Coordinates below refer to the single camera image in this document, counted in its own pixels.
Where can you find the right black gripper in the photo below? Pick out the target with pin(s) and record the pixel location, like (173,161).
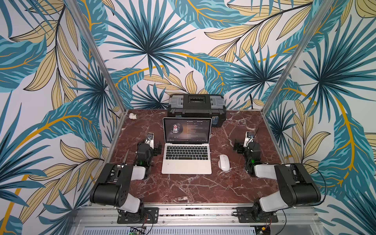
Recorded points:
(239,147)

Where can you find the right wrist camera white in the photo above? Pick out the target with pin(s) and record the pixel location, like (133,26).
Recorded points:
(249,137)

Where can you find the left aluminium frame post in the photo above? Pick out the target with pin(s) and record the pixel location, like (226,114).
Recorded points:
(84,27)

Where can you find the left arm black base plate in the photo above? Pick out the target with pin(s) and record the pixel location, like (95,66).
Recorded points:
(143,216)

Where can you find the right aluminium frame post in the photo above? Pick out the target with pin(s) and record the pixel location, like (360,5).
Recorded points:
(311,29)

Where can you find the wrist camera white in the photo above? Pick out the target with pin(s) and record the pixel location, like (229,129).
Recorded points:
(249,137)
(150,140)

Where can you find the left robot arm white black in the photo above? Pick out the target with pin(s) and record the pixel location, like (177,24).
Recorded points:
(113,184)

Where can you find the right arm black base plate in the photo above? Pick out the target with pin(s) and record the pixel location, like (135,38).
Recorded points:
(253,215)

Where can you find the aluminium frame post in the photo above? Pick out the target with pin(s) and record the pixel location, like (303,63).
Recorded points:
(84,27)
(311,29)

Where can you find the silver laptop with black keyboard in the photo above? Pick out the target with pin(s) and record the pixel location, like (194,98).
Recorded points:
(187,146)

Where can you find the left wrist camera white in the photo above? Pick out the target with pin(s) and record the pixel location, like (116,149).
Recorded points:
(150,140)

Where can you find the small white plastic fitting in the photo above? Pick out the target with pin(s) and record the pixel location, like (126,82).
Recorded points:
(132,116)

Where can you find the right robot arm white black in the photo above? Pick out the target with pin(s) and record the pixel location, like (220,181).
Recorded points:
(295,185)

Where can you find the white wireless mouse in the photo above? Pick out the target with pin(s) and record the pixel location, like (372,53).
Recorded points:
(224,163)

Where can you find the aluminium front rail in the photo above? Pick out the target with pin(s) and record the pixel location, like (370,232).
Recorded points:
(196,219)

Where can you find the black and grey toolbox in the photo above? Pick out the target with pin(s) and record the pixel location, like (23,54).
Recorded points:
(198,106)

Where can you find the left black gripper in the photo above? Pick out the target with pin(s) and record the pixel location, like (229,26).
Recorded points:
(156,148)

